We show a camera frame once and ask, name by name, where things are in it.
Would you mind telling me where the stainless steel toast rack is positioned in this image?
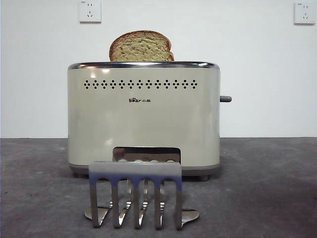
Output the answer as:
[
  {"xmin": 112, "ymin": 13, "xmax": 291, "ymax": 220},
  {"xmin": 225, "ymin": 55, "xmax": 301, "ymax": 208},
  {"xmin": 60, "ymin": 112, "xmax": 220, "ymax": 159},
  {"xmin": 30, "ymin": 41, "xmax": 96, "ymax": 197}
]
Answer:
[{"xmin": 84, "ymin": 146, "xmax": 200, "ymax": 231}]

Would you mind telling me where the white wall socket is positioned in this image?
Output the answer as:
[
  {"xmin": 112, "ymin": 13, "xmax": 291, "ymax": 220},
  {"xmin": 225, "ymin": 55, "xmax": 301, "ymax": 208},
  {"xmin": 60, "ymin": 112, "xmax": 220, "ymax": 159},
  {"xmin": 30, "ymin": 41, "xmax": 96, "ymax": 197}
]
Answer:
[
  {"xmin": 79, "ymin": 0, "xmax": 102, "ymax": 24},
  {"xmin": 294, "ymin": 1, "xmax": 316, "ymax": 25}
]

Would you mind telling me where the toasted bread slice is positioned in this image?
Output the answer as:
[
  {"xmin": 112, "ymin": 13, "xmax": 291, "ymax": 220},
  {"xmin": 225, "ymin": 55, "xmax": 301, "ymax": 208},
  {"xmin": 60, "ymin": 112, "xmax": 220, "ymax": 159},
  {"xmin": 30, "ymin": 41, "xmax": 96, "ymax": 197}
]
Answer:
[{"xmin": 108, "ymin": 30, "xmax": 175, "ymax": 62}]

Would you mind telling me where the cream steel two-slot toaster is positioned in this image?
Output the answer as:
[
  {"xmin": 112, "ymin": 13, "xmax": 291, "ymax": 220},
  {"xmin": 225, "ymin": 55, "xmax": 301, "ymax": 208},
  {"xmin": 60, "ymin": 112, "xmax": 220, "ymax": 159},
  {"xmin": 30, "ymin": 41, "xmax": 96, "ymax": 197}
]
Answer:
[{"xmin": 67, "ymin": 61, "xmax": 221, "ymax": 181}]

